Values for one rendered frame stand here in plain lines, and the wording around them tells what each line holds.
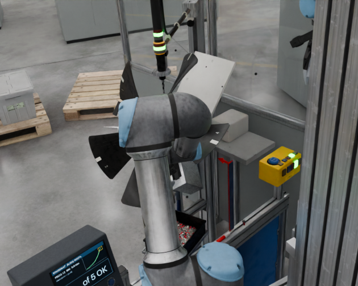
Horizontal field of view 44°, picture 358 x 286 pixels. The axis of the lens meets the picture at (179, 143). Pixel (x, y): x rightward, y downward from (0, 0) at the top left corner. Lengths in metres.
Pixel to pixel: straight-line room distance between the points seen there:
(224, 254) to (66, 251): 0.43
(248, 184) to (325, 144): 1.90
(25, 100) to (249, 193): 2.59
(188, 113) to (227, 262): 0.38
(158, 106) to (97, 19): 6.24
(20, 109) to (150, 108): 3.60
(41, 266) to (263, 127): 1.56
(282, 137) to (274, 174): 0.60
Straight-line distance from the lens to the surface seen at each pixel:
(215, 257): 1.16
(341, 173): 0.88
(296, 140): 2.36
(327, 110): 0.85
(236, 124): 2.38
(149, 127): 1.06
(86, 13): 7.24
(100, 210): 3.42
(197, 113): 1.09
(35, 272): 1.24
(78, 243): 1.29
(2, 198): 3.85
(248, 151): 2.32
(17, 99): 4.55
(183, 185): 1.87
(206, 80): 2.11
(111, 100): 4.80
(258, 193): 2.73
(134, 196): 1.85
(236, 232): 1.83
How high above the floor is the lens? 2.09
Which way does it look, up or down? 31 degrees down
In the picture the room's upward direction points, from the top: 5 degrees counter-clockwise
